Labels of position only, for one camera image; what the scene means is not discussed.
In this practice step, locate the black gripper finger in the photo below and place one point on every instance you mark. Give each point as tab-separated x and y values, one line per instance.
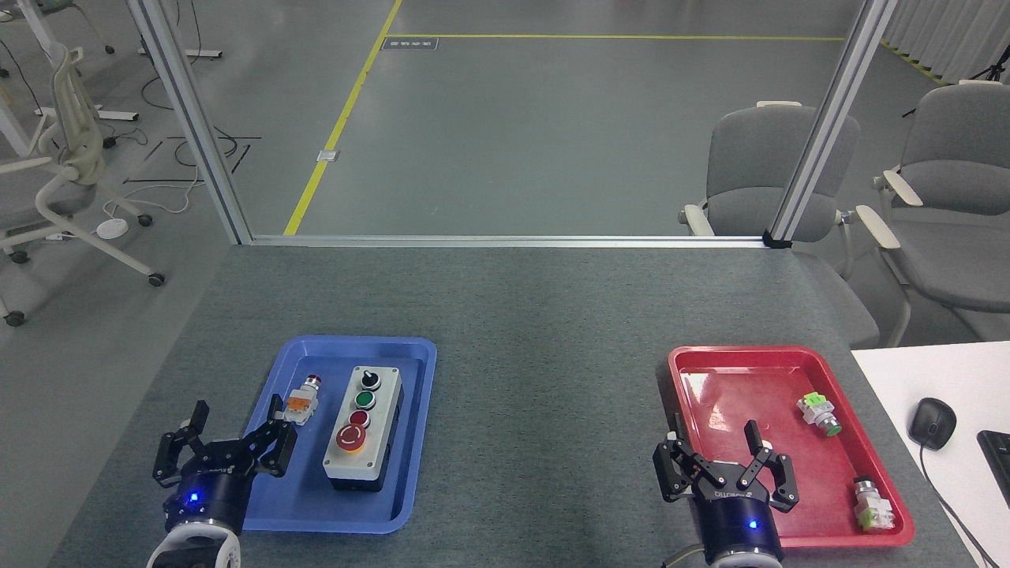
167	457
777	477
276	450
671	469

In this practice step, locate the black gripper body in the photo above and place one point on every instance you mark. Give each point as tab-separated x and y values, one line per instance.
738	525
207	493

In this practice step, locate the grey control box with buttons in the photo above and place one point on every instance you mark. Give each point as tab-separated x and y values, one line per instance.
359	461

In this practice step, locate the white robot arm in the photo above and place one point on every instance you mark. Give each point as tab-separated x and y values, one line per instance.
193	551
746	563

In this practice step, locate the red push button orange block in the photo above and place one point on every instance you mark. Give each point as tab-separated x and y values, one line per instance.
301	401

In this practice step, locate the blue plastic tray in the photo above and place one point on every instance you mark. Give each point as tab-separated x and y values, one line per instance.
339	505

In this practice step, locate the red plastic tray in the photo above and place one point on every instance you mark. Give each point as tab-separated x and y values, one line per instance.
757	394

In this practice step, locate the white desk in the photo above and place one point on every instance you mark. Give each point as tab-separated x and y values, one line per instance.
892	379

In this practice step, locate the black computer mouse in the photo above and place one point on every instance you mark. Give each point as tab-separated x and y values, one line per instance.
932	424

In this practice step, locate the black keyboard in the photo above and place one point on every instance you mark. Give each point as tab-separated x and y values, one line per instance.
997	465

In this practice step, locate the white round floor device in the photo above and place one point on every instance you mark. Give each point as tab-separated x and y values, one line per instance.
112	229

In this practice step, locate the silver floor socket plate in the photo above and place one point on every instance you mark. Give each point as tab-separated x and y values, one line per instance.
328	155

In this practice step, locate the white mesh office chair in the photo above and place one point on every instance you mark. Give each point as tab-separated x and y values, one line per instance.
67	170

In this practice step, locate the grey armchair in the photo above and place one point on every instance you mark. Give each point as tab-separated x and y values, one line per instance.
750	166
955	205

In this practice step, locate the dark floor sign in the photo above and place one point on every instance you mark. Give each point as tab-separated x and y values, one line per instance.
410	43

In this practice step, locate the black tripod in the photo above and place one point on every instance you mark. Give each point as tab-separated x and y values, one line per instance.
993	72

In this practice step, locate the green push button switch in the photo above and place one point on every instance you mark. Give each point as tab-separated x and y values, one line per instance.
872	509
817	412

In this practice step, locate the silver aluminium rail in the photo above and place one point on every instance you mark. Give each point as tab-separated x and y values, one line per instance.
505	241

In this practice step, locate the silver aluminium post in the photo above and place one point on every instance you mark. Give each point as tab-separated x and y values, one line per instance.
189	118
828	118

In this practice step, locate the white desk frame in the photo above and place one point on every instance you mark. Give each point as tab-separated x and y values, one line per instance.
110	115

